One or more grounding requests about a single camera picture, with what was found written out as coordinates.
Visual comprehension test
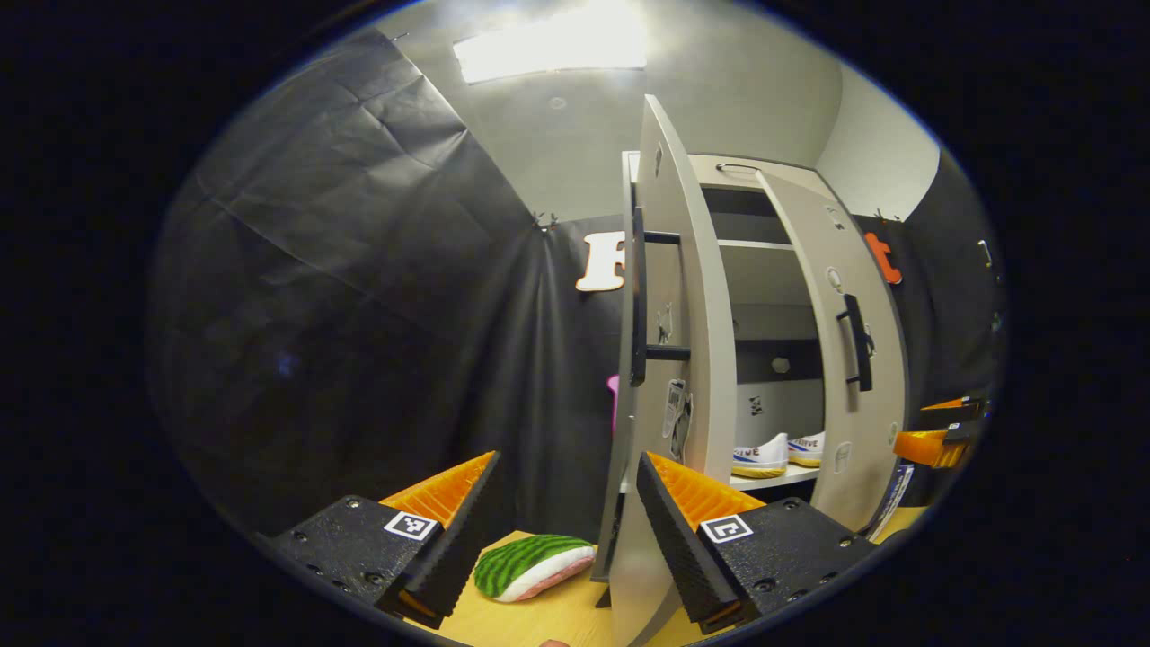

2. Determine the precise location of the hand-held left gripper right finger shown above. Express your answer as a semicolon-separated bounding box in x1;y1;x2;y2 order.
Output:
636;452;877;634

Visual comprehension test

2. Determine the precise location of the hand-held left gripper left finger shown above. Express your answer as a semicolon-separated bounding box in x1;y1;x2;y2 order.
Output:
261;451;501;630

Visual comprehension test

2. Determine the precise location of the white cabinet door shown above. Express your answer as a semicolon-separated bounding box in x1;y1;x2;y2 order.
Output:
593;94;739;647
757;169;910;533

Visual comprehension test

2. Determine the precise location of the white shoe cabinet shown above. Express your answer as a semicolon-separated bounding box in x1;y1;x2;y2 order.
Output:
620;151;908;540

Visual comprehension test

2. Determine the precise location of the watermelon slice plush toy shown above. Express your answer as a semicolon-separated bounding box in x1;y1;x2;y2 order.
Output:
473;535;597;603

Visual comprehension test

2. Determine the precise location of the ceiling light panel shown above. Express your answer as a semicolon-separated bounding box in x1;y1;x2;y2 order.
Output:
452;9;648;84

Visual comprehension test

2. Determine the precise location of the black door handle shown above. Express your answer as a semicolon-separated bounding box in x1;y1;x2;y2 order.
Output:
836;294;874;393
632;207;693;387

